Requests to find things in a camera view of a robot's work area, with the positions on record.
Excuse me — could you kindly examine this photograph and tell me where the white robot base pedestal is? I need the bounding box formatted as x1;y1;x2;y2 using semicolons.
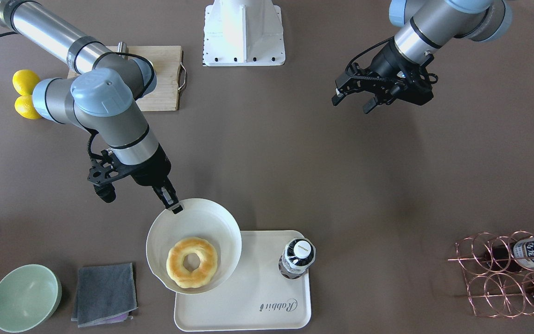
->
202;0;286;66

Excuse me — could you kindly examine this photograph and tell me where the dark drink bottle on tray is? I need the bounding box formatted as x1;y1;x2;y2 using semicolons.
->
278;238;316;280

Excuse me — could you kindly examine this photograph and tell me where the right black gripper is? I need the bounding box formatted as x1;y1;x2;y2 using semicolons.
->
129;145;184;214

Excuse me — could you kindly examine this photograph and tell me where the copper wire bottle rack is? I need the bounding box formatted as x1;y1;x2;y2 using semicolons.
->
451;230;534;318

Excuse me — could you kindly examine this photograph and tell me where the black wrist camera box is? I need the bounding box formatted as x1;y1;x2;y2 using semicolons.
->
88;150;135;203

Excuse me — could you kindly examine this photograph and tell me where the cream rabbit tray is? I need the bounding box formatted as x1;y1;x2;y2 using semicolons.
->
174;230;312;332

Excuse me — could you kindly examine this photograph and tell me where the bottle in rack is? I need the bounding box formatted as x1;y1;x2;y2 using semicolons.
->
482;237;534;273

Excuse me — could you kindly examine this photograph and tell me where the steel muddler black tip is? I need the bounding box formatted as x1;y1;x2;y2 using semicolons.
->
116;41;127;53

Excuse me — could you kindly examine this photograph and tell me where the green bowl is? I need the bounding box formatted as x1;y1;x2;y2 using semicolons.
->
0;264;62;333

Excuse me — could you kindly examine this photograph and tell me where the whole yellow lemon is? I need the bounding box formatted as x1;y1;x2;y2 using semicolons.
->
12;69;41;96

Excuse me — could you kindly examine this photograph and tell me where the wooden cutting board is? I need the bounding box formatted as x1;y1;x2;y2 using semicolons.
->
67;45;188;112

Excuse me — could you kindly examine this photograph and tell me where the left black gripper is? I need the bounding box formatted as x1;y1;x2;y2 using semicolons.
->
332;39;437;114

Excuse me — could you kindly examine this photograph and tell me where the white plate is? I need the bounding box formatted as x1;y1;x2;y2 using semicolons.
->
146;199;242;294

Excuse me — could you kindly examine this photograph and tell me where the grey folded cloth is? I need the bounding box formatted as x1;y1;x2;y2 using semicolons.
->
71;263;138;328

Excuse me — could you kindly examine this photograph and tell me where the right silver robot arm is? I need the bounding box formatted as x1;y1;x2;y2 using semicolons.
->
0;0;182;214

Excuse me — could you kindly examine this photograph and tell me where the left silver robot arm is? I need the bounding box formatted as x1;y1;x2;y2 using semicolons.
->
332;0;513;113

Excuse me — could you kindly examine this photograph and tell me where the glazed donut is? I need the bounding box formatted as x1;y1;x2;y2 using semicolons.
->
166;237;218;289

